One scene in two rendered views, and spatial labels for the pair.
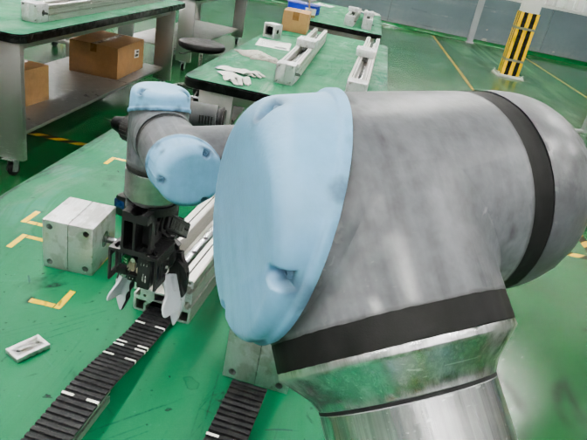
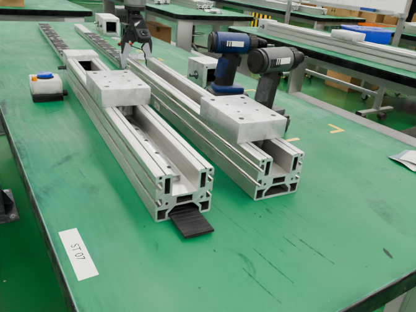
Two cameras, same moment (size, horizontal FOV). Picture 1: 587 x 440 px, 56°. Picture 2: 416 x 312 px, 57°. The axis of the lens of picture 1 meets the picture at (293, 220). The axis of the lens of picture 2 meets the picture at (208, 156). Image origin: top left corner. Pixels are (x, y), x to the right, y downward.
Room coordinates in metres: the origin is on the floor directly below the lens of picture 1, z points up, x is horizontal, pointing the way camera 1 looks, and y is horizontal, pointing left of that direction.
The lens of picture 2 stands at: (1.95, -0.41, 1.15)
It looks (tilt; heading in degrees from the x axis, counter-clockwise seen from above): 26 degrees down; 142
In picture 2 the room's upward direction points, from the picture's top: 6 degrees clockwise
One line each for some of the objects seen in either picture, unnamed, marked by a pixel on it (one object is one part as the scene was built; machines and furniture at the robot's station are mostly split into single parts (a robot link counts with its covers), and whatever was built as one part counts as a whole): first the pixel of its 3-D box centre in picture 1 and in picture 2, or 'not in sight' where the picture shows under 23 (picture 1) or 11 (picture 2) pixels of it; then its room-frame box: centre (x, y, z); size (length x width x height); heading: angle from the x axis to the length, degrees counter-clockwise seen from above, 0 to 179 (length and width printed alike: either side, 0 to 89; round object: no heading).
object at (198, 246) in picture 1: (238, 204); (188, 106); (1.14, 0.13, 0.82); 0.80 x 0.10 x 0.09; 172
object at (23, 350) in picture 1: (28, 348); not in sight; (0.61, 0.34, 0.78); 0.05 x 0.03 x 0.01; 148
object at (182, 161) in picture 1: (192, 159); not in sight; (0.60, 0.13, 1.12); 0.11 x 0.11 x 0.08; 30
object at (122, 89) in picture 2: not in sight; (117, 92); (1.12, -0.06, 0.87); 0.16 x 0.11 x 0.07; 172
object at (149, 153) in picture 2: not in sight; (117, 112); (1.12, -0.06, 0.82); 0.80 x 0.10 x 0.09; 172
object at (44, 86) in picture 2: not in sight; (49, 86); (0.82, -0.14, 0.81); 0.10 x 0.08 x 0.06; 82
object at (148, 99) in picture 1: (158, 129); not in sight; (0.68, 0.19, 1.12); 0.09 x 0.08 x 0.11; 30
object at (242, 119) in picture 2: not in sight; (239, 122); (1.39, 0.09, 0.87); 0.16 x 0.11 x 0.07; 172
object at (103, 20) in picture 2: not in sight; (107, 26); (-0.21, 0.45, 0.83); 0.11 x 0.10 x 0.10; 80
